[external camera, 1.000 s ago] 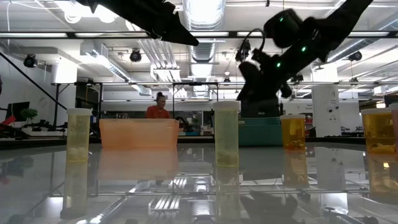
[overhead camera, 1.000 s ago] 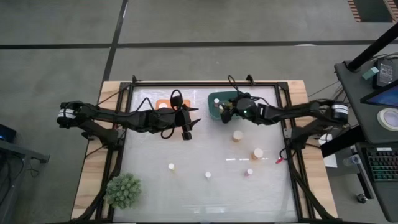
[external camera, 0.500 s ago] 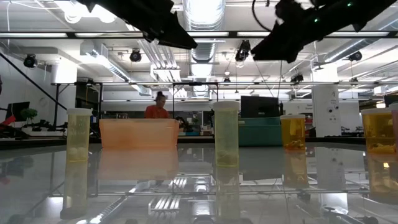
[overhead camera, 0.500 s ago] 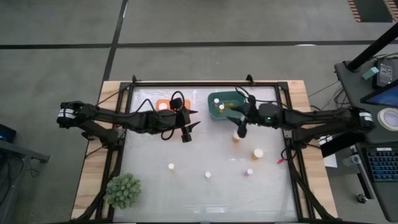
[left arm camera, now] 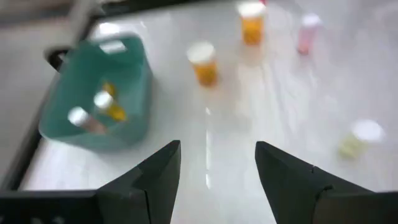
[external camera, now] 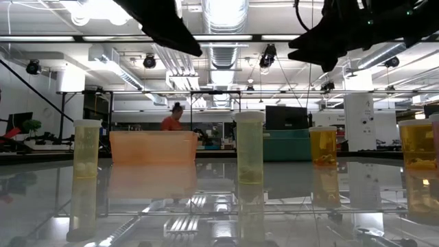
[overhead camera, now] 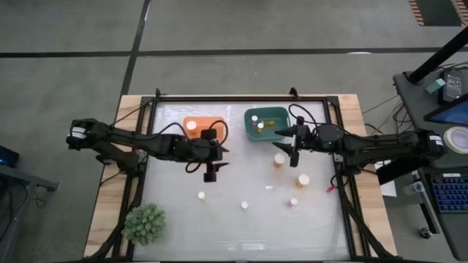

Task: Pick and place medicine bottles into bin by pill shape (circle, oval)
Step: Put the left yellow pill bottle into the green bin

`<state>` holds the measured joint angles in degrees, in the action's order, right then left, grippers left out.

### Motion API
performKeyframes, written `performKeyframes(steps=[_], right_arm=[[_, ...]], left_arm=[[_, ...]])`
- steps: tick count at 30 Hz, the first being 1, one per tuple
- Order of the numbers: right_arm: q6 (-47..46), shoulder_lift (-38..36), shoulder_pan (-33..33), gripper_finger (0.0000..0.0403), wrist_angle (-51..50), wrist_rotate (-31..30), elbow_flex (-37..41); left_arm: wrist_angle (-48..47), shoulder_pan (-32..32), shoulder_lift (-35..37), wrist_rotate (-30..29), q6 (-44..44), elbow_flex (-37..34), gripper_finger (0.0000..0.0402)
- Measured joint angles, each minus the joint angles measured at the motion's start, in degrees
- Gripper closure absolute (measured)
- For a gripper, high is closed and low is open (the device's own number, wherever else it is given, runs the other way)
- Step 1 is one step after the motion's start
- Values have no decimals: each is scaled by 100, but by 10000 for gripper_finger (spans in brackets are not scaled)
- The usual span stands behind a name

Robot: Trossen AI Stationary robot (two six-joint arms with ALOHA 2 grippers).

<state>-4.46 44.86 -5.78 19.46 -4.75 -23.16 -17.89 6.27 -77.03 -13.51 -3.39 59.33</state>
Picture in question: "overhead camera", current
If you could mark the black metal table frame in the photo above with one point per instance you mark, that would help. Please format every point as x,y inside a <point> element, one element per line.
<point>237,99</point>

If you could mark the hazard striped floor mat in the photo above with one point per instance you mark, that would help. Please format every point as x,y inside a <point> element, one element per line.
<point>438,12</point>

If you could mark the white tape roll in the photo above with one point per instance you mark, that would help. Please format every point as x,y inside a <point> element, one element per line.
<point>457,139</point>

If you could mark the narrow amber pill bottle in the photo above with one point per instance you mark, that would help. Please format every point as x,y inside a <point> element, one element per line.
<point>260,126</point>

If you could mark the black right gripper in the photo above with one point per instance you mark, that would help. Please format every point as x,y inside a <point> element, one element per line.
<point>307,139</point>

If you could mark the computer monitor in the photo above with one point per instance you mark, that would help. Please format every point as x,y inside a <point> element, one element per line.
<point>451,113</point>

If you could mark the black slanted pole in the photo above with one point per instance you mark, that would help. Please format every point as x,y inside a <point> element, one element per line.
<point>438,56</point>

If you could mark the small amber pill bottle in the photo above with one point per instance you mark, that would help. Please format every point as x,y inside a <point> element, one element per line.
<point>269,123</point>

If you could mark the orange plastic bin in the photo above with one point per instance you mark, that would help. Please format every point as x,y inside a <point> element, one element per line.
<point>203,121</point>

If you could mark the grey desk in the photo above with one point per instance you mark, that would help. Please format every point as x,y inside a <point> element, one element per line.
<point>413,95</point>

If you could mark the grey cart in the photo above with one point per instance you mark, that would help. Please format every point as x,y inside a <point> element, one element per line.
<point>22,179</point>

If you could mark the clear plastic cup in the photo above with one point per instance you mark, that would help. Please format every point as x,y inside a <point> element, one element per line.
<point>413,188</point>

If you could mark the black device with blue light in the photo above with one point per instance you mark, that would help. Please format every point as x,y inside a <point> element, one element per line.
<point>8,156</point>

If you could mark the teal plastic bin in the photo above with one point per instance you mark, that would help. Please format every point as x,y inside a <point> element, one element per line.
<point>249,135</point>

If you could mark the small teal box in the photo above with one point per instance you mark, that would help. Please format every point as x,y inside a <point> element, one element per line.
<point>435,85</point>

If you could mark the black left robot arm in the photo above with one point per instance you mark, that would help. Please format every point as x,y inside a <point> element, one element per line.
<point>128,140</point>

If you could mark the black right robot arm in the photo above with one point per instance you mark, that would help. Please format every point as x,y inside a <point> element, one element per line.
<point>384,144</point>

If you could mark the green artificial succulent plant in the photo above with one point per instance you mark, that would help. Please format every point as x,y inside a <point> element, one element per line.
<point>144,223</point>

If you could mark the wide amber pill bottle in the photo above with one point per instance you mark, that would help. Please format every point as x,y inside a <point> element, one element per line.
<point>303,179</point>
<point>279,159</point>
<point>191,125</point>

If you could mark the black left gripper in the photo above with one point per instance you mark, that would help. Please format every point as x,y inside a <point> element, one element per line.
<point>204,149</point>

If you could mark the black computer keyboard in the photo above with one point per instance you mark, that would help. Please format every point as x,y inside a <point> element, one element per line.
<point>451,193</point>

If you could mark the black box beside table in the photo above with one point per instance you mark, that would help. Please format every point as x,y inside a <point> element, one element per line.
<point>396,171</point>

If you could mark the white sheet of paper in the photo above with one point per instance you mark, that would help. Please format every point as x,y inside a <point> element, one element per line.
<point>388,189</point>

